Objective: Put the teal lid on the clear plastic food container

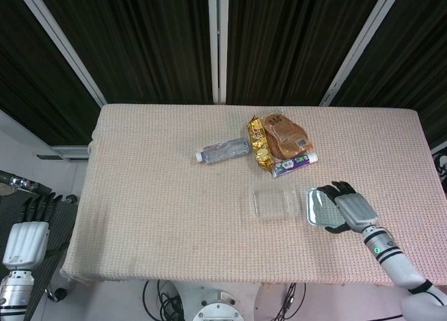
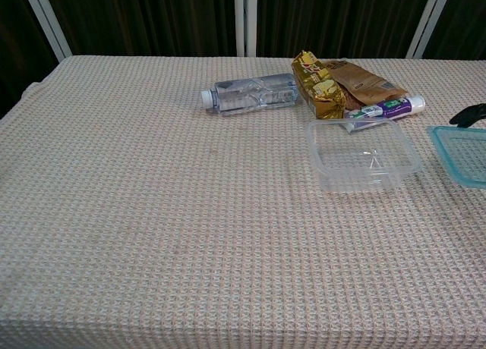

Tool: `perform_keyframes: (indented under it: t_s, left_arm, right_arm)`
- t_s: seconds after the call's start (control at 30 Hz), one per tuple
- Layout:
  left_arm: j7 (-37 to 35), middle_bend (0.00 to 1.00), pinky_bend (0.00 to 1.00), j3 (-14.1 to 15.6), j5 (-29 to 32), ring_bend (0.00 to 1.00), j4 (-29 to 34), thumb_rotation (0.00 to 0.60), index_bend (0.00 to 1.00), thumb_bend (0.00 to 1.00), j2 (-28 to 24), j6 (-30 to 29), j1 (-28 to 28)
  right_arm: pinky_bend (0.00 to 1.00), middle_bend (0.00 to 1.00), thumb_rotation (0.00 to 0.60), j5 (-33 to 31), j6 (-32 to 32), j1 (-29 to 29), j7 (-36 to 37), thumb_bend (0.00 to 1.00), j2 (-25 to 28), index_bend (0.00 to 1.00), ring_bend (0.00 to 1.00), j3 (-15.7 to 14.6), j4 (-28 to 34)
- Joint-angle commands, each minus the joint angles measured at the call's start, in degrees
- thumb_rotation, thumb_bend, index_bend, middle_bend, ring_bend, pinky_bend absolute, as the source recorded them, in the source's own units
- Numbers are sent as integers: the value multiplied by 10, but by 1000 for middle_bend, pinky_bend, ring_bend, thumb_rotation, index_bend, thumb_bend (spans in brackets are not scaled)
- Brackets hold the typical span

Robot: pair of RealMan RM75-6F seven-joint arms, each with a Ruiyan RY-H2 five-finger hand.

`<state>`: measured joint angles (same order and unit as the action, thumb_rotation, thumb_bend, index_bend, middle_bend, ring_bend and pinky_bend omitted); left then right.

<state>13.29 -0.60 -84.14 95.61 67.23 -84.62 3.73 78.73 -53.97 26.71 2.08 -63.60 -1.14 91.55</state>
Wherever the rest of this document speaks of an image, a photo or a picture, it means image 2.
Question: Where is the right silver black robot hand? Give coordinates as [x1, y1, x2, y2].
[449, 102, 486, 128]

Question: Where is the teal rimmed container lid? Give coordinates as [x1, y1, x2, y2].
[425, 125, 486, 190]

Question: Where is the clear plastic food container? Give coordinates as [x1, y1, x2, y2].
[306, 117, 424, 193]

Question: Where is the purple white toothpaste tube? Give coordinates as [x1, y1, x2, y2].
[343, 94, 426, 134]

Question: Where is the dark pleated curtain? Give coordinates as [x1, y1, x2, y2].
[421, 0, 486, 61]
[40, 0, 236, 58]
[0, 0, 61, 119]
[256, 0, 434, 60]

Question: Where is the brown paper snack bag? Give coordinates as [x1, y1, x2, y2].
[322, 58, 409, 109]

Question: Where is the gold foil snack bag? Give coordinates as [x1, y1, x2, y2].
[291, 50, 347, 121]

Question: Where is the clear plastic water bottle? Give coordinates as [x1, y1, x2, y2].
[200, 73, 299, 117]

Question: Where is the pink waffle tablecloth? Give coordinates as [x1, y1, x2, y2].
[0, 55, 486, 349]

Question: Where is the white frame post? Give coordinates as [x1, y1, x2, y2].
[21, 0, 73, 60]
[234, 0, 258, 58]
[405, 0, 455, 60]

